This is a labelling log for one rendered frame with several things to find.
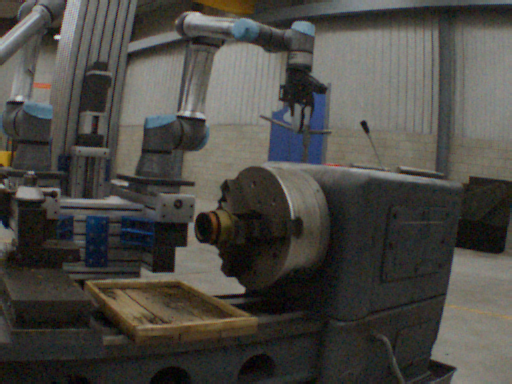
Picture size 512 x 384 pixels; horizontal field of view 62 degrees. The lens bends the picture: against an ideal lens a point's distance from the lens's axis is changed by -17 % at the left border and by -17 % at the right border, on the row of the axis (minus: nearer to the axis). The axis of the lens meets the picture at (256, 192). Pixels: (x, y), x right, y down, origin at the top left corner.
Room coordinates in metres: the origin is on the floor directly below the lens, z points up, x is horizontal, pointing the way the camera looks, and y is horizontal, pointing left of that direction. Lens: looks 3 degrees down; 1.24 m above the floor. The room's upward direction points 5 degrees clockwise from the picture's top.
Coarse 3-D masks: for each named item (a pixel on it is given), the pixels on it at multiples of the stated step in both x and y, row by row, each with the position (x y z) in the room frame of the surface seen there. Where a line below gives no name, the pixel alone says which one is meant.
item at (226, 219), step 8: (200, 216) 1.19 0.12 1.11; (208, 216) 1.17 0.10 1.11; (216, 216) 1.19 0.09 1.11; (224, 216) 1.19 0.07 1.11; (232, 216) 1.19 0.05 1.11; (200, 224) 1.21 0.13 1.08; (208, 224) 1.16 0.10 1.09; (216, 224) 1.17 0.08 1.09; (224, 224) 1.17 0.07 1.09; (232, 224) 1.19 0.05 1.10; (200, 232) 1.21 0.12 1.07; (208, 232) 1.16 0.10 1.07; (216, 232) 1.16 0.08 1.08; (224, 232) 1.17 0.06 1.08; (232, 232) 1.18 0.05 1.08; (200, 240) 1.18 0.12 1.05; (208, 240) 1.16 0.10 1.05; (216, 240) 1.18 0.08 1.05; (224, 240) 1.18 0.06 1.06; (232, 240) 1.19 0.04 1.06
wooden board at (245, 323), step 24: (96, 288) 1.13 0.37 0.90; (120, 288) 1.23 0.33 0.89; (144, 288) 1.27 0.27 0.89; (168, 288) 1.31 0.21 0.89; (192, 288) 1.28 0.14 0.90; (120, 312) 0.97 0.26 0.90; (144, 312) 1.06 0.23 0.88; (168, 312) 1.09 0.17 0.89; (192, 312) 1.12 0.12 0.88; (240, 312) 1.11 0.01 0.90; (144, 336) 0.90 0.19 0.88; (168, 336) 0.94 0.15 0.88; (192, 336) 0.97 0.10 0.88; (216, 336) 1.01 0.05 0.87
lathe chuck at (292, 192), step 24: (264, 168) 1.25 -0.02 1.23; (264, 192) 1.24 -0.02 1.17; (288, 192) 1.18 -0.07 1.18; (312, 192) 1.23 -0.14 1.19; (264, 216) 1.23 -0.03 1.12; (288, 216) 1.16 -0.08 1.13; (312, 216) 1.19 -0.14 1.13; (264, 240) 1.22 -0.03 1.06; (288, 240) 1.15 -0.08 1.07; (312, 240) 1.18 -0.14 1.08; (264, 264) 1.22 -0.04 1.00; (288, 264) 1.16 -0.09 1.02; (264, 288) 1.22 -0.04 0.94
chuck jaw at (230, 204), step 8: (224, 184) 1.31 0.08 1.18; (232, 184) 1.30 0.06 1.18; (240, 184) 1.32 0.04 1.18; (224, 192) 1.31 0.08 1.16; (232, 192) 1.28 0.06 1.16; (240, 192) 1.30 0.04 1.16; (224, 200) 1.27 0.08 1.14; (232, 200) 1.27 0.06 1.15; (240, 200) 1.28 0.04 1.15; (216, 208) 1.26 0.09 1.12; (224, 208) 1.24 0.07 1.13; (232, 208) 1.25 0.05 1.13; (240, 208) 1.26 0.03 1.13; (248, 208) 1.28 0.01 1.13; (240, 216) 1.27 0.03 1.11; (248, 216) 1.28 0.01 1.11
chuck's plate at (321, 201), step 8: (304, 176) 1.27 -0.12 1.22; (312, 184) 1.25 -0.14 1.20; (320, 192) 1.25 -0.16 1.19; (320, 200) 1.23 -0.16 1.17; (320, 208) 1.21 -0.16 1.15; (320, 216) 1.21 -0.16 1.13; (328, 216) 1.22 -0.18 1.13; (328, 224) 1.22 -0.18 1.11; (328, 232) 1.21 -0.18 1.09; (320, 240) 1.20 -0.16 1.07; (328, 240) 1.22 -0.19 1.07; (320, 248) 1.20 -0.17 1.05; (320, 256) 1.21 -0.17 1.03; (312, 264) 1.21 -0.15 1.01; (320, 264) 1.23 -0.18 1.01; (312, 272) 1.23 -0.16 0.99; (304, 280) 1.25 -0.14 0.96
